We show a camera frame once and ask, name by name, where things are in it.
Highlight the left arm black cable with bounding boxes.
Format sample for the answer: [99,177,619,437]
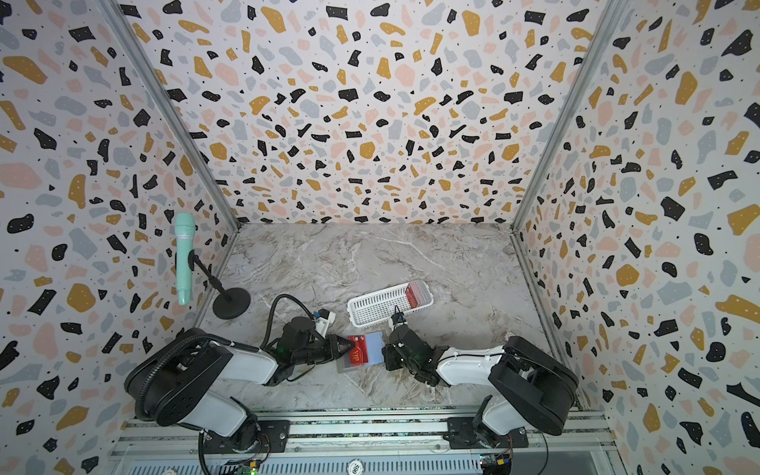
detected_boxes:
[123,293,316,417]

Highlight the white plastic mesh basket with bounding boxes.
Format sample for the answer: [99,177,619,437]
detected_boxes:
[348,282,435,329]

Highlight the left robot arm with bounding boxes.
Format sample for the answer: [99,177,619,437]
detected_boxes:
[124,317,356,453]

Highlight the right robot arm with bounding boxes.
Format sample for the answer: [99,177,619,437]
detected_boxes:
[382,324,578,449]

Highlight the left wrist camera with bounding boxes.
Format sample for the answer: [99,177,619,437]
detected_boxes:
[314,309,336,338]

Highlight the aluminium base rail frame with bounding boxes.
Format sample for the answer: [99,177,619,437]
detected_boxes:
[103,407,626,474]

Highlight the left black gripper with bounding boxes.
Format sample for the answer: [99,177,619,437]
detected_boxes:
[296,334,359,367]

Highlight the black microphone stand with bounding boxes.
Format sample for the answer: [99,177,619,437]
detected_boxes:
[188,251,251,321]

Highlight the stack of red cards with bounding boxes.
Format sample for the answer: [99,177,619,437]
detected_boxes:
[405,280,433,309]

